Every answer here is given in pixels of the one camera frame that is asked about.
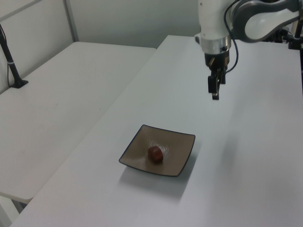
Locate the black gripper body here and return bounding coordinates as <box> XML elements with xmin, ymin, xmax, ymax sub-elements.
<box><xmin>204</xmin><ymin>50</ymin><xmax>231</xmax><ymax>72</ymax></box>

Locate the small round brown food item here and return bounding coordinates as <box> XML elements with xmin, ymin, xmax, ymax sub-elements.
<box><xmin>147</xmin><ymin>145</ymin><xmax>164</xmax><ymax>164</ymax></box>

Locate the brown square ceramic plate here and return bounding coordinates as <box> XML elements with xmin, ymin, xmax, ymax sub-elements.
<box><xmin>118</xmin><ymin>124</ymin><xmax>196</xmax><ymax>178</ymax></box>

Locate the black pole with base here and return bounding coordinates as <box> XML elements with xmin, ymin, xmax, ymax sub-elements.
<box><xmin>0</xmin><ymin>23</ymin><xmax>29</xmax><ymax>89</ymax></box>

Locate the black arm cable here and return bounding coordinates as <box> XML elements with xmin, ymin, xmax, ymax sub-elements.
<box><xmin>223</xmin><ymin>0</ymin><xmax>239</xmax><ymax>73</ymax></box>

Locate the black camera stand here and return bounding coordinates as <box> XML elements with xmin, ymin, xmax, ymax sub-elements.
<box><xmin>287</xmin><ymin>20</ymin><xmax>303</xmax><ymax>50</ymax></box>

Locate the grey metal frame post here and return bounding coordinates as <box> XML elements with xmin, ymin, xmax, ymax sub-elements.
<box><xmin>63</xmin><ymin>0</ymin><xmax>80</xmax><ymax>43</ymax></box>

